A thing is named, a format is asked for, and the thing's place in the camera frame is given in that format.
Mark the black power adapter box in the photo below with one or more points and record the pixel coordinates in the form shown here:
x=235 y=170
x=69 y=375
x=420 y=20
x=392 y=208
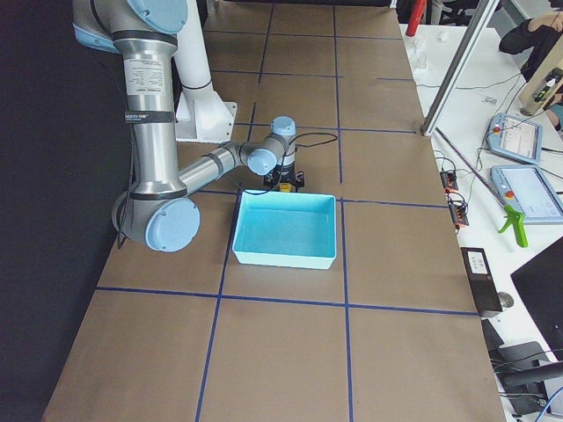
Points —
x=481 y=282

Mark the crumpled white plastic wrap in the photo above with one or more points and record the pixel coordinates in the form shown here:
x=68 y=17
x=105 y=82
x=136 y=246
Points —
x=416 y=50

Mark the yellow beetle toy car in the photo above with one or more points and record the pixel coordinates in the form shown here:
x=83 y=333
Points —
x=286 y=188

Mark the red cylinder object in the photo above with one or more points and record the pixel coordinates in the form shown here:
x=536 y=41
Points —
x=416 y=14

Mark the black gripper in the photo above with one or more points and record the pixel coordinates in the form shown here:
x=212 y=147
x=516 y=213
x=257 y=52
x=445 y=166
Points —
x=288 y=170

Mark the near teach pendant tablet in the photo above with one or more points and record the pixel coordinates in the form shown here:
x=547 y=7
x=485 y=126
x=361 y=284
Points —
x=525 y=188

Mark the aluminium frame post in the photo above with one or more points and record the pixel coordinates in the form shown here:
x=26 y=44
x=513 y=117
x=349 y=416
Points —
x=468 y=43

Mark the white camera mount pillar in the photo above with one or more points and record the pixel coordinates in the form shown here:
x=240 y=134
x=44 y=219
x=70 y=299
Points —
x=202 y=116

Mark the green plastic hook tool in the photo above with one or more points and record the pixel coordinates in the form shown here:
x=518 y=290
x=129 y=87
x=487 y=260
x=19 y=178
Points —
x=514 y=220

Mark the orange black connector block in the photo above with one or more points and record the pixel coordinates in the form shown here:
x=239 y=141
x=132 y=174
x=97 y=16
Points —
x=457 y=204

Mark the black monitor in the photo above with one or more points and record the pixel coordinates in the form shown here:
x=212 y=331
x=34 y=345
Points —
x=539 y=285

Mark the turquoise plastic bin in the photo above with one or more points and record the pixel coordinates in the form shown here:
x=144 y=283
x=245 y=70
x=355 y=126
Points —
x=286 y=229

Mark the far teach pendant tablet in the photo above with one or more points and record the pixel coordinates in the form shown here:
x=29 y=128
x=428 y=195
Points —
x=515 y=138

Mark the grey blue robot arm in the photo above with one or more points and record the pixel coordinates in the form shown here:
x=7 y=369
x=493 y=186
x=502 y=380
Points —
x=156 y=210

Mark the teach pendant tablet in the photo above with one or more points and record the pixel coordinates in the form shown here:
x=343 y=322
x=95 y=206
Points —
x=525 y=188
x=515 y=138

